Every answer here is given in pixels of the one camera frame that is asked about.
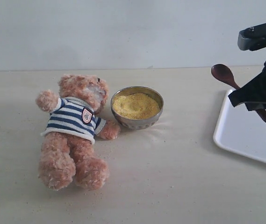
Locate white rectangular plastic tray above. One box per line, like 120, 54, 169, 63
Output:
213, 89, 266, 163

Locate dark red wooden spoon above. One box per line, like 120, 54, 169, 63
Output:
211, 64, 266, 122

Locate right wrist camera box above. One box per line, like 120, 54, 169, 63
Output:
237, 23, 266, 51

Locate yellow millet grains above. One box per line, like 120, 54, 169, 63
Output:
112, 93, 160, 120

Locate metal bowl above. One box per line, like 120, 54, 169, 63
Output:
111, 86, 164, 130

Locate pink teddy bear striped sweater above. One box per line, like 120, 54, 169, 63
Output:
36, 74, 120, 190

